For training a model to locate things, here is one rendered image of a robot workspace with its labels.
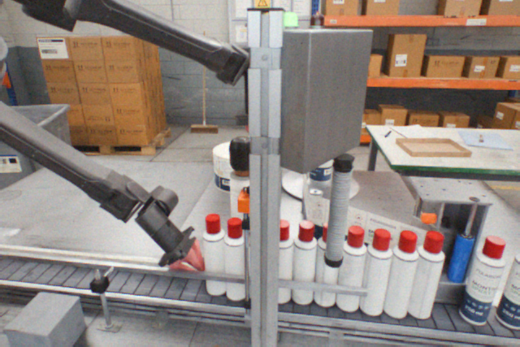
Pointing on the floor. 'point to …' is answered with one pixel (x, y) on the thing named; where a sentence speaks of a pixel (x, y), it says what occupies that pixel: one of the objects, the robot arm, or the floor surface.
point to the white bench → (451, 165)
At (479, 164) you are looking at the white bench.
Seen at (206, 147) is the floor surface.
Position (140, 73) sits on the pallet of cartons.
